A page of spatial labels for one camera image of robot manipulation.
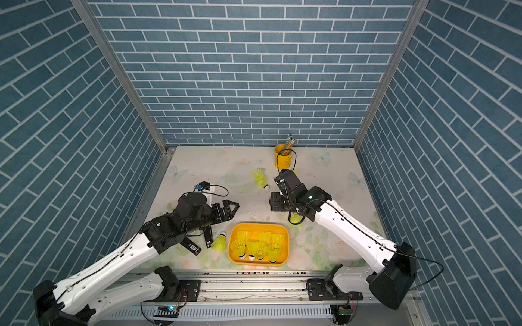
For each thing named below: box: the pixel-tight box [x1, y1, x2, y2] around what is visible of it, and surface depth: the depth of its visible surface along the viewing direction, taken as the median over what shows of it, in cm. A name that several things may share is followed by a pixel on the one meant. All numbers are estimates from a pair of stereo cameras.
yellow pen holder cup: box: [273, 143, 293, 170], surface depth 108 cm
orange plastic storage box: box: [227, 222, 291, 267], surface depth 81 cm
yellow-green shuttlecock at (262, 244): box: [256, 232, 270, 261], surface depth 82 cm
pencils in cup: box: [281, 133, 296, 156], surface depth 106 cm
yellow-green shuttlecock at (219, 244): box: [211, 231, 227, 254], surface depth 86 cm
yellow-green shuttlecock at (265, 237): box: [258, 231, 272, 245], surface depth 84 cm
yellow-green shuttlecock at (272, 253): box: [265, 245, 281, 265], surface depth 80 cm
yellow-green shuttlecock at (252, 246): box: [248, 241, 258, 262], surface depth 80 cm
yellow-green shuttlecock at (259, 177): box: [252, 167, 270, 191], surface depth 104 cm
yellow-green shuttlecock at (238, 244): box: [229, 230, 247, 261], surface depth 82 cm
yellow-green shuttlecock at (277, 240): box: [271, 232, 285, 250], surface depth 84 cm
